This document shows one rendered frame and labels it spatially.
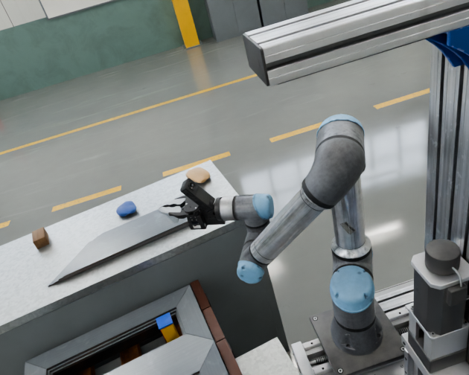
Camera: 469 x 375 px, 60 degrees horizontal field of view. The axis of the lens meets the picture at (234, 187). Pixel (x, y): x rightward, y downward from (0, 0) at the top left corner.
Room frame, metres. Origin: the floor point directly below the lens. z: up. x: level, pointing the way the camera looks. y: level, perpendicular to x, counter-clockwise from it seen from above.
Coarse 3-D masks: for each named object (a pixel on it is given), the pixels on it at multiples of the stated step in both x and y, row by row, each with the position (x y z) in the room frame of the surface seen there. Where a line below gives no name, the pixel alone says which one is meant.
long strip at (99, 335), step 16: (160, 304) 1.27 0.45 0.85; (176, 304) 1.24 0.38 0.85; (128, 320) 1.23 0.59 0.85; (144, 320) 1.21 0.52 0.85; (80, 336) 1.22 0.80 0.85; (96, 336) 1.19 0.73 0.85; (112, 336) 1.17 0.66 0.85; (48, 352) 1.18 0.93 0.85; (64, 352) 1.16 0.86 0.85; (80, 352) 1.13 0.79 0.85
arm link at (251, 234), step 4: (268, 220) 0.95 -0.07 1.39; (264, 224) 0.94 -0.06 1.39; (268, 224) 0.95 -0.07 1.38; (248, 228) 0.95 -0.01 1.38; (252, 228) 0.94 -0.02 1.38; (256, 228) 0.94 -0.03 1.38; (260, 228) 0.93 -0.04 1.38; (264, 228) 0.94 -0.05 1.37; (248, 232) 0.95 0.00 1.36; (252, 232) 0.94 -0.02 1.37; (256, 232) 0.93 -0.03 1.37; (260, 232) 0.93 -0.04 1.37; (248, 236) 0.93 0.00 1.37; (252, 236) 0.92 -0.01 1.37; (256, 236) 0.92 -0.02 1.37
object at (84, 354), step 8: (176, 312) 1.21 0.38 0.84; (152, 320) 1.20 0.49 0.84; (136, 328) 1.18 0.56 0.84; (144, 328) 1.18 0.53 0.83; (120, 336) 1.17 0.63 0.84; (128, 336) 1.16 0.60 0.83; (104, 344) 1.15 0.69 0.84; (112, 344) 1.15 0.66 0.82; (88, 352) 1.13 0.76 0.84; (96, 352) 1.13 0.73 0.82; (64, 360) 1.12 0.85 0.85; (72, 360) 1.12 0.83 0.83; (80, 360) 1.12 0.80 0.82; (48, 368) 1.10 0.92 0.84; (56, 368) 1.10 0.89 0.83; (64, 368) 1.10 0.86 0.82
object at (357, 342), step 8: (376, 320) 0.72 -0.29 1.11; (336, 328) 0.74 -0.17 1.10; (344, 328) 0.71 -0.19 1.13; (368, 328) 0.69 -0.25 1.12; (376, 328) 0.71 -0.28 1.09; (336, 336) 0.73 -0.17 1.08; (344, 336) 0.71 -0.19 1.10; (352, 336) 0.70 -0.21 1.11; (360, 336) 0.69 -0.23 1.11; (368, 336) 0.69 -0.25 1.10; (376, 336) 0.69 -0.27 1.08; (336, 344) 0.72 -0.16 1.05; (344, 344) 0.71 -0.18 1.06; (352, 344) 0.69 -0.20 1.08; (360, 344) 0.68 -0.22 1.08; (368, 344) 0.68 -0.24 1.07; (376, 344) 0.68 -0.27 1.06; (352, 352) 0.68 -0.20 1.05; (360, 352) 0.68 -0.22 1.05; (368, 352) 0.67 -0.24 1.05
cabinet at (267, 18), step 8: (264, 0) 8.93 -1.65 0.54; (272, 0) 8.94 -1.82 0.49; (280, 0) 8.95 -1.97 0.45; (288, 0) 8.96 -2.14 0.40; (296, 0) 8.97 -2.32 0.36; (304, 0) 8.98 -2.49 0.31; (264, 8) 8.93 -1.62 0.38; (272, 8) 8.94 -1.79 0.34; (280, 8) 8.95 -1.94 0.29; (288, 8) 8.96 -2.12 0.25; (296, 8) 8.97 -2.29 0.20; (304, 8) 8.98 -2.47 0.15; (264, 16) 8.93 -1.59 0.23; (272, 16) 8.94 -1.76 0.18; (280, 16) 8.95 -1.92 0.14; (288, 16) 8.96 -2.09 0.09; (296, 16) 8.98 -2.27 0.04; (264, 24) 8.93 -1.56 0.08; (272, 24) 8.95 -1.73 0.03
